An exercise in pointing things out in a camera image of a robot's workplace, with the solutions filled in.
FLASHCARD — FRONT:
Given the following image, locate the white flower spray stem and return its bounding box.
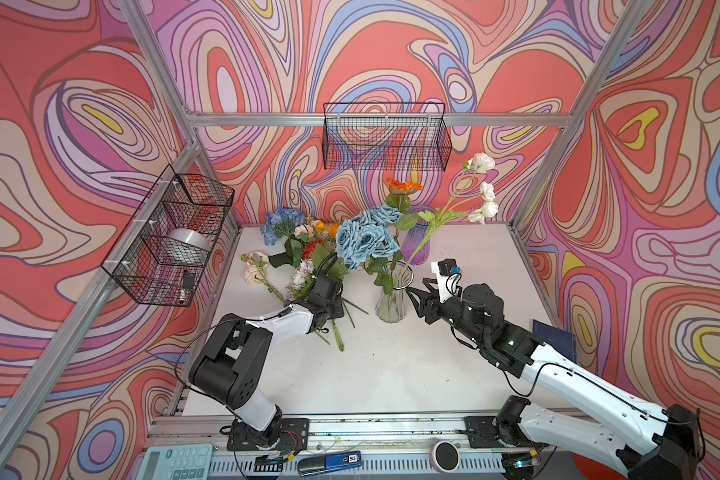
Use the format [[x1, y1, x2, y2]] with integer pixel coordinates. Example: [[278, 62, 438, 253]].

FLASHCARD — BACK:
[[402, 153, 499, 270]]

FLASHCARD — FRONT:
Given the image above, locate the clear ribbed glass vase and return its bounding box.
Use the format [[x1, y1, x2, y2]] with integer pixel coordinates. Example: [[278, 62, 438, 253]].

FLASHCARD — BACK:
[[374, 262, 414, 324]]

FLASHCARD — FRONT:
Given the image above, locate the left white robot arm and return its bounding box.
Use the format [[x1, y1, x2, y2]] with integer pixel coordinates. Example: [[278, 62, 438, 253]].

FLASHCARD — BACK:
[[187, 274, 344, 434]]

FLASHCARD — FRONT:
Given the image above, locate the red cup with markers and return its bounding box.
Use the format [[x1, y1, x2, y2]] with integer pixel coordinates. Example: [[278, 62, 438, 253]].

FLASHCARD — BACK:
[[573, 454, 626, 480]]

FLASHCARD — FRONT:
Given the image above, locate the black wire basket left wall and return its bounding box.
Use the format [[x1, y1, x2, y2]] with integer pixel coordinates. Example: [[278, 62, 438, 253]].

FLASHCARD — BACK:
[[101, 165, 235, 307]]

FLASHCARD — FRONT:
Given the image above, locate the pink and white flower bunch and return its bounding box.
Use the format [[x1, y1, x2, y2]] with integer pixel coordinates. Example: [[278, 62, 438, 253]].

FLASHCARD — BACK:
[[240, 214, 365, 351]]

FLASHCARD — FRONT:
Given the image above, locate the orange gerbera flower stem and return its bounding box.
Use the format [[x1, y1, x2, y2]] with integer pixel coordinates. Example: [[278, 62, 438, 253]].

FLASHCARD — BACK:
[[383, 178, 422, 294]]

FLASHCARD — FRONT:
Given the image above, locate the black wire basket back wall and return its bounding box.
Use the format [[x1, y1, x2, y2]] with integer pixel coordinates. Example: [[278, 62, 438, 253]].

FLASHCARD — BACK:
[[322, 100, 452, 172]]

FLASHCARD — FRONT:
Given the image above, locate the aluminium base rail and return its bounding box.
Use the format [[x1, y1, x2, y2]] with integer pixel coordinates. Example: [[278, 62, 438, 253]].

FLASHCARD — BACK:
[[146, 407, 625, 457]]

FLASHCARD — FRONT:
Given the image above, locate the dusty blue rose bunch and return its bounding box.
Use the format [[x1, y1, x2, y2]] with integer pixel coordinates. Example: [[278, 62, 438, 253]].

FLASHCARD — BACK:
[[335, 205, 403, 294]]

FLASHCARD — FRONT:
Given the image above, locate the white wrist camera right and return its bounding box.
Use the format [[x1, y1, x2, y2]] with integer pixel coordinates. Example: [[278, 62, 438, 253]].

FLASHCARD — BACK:
[[430, 258, 461, 302]]

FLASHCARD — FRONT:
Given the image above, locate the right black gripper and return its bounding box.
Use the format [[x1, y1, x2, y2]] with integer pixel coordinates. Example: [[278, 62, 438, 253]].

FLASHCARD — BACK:
[[405, 277, 486, 346]]

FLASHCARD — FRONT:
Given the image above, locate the blue black handheld device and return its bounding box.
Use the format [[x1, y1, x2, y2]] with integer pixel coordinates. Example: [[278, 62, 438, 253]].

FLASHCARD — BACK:
[[297, 451, 363, 477]]

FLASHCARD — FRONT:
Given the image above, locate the dark blue book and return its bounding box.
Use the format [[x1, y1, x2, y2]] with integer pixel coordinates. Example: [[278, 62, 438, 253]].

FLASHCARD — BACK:
[[532, 320, 578, 364]]

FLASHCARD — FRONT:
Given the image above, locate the blue hydrangea flower stem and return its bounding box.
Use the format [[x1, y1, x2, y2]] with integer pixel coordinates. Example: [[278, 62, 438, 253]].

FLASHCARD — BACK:
[[260, 207, 306, 268]]

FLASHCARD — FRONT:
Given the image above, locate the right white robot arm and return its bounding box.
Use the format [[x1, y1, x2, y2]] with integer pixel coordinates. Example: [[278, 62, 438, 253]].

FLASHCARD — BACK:
[[406, 279, 705, 479]]

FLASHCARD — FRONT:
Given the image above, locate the purple glass vase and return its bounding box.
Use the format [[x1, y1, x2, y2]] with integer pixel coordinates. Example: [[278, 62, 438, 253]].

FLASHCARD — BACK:
[[401, 206, 434, 266]]

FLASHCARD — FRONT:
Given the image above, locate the black wire basket wall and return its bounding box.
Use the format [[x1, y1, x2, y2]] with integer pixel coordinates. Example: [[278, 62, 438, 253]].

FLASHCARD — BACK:
[[322, 100, 452, 172], [101, 165, 235, 307]]

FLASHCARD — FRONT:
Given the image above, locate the light blue calculator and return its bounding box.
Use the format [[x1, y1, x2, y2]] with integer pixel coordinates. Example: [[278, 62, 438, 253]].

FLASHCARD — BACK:
[[136, 443, 214, 480]]

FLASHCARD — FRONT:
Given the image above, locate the round pink black speaker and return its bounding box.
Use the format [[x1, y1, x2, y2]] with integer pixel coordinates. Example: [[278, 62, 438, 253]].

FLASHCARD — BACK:
[[429, 440, 460, 473]]

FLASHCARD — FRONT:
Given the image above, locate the silver tape roll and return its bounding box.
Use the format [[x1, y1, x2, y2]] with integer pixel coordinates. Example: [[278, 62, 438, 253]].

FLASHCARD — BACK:
[[165, 228, 211, 266]]

